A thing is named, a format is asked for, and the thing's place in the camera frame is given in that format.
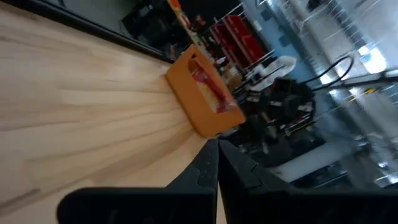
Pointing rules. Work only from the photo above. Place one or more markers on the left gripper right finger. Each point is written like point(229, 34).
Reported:
point(248, 193)

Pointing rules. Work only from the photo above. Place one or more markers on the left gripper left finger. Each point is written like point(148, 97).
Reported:
point(202, 168)

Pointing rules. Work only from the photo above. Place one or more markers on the red popcorn bag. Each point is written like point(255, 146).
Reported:
point(214, 90)

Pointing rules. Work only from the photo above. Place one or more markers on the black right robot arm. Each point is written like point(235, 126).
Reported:
point(280, 109)

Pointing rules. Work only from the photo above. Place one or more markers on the orange plastic basket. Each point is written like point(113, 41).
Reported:
point(189, 102)

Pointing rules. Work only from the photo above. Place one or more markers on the shelf with red bins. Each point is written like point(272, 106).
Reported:
point(239, 40)

